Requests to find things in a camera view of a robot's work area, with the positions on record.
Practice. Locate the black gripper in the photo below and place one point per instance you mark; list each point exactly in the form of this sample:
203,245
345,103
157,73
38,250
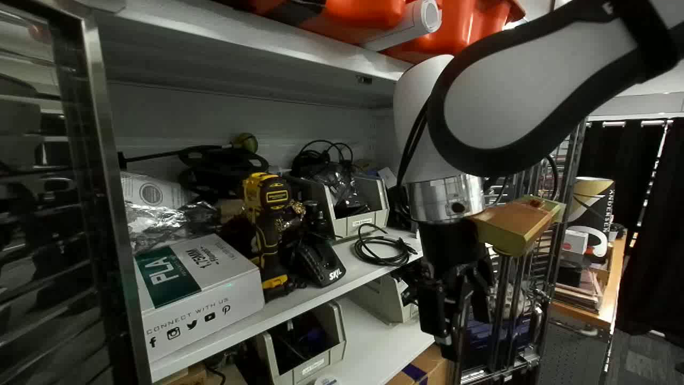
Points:
454,279

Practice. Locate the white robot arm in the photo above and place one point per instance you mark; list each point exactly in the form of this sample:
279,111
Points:
510,100

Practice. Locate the white PLA filament box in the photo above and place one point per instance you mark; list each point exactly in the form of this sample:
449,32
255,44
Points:
191,289

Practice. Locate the white bin on middle shelf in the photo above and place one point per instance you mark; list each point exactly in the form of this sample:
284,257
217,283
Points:
354,208

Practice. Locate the black battery charger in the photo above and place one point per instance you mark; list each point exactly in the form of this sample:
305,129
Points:
317,261

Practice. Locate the white lower shelf bin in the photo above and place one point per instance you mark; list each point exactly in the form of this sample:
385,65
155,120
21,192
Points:
298,352

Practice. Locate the yellow black power drill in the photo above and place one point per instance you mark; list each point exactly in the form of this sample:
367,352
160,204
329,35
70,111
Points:
257,233

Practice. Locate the white metal shelf unit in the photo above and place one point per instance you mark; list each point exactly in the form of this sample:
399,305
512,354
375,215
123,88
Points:
196,73

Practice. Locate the orange bag on top shelf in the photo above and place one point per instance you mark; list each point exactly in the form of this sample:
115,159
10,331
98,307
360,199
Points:
465,22

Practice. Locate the white paper roll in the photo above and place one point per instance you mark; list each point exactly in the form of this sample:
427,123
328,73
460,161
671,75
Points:
422,18

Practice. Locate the plastic wrapped white package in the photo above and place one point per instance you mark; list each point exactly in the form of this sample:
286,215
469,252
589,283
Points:
160,211

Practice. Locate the metal rack cabinet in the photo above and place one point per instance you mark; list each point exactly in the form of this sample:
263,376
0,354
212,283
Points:
65,316

